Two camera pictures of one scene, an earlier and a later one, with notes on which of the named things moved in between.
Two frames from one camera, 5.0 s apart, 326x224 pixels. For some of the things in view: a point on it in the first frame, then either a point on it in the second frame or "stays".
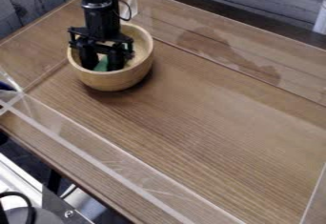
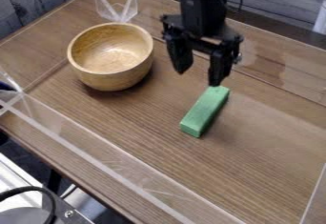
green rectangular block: [101, 65] → [203, 109]
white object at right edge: [319, 23] stays
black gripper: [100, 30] → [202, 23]
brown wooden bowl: [124, 77] stays
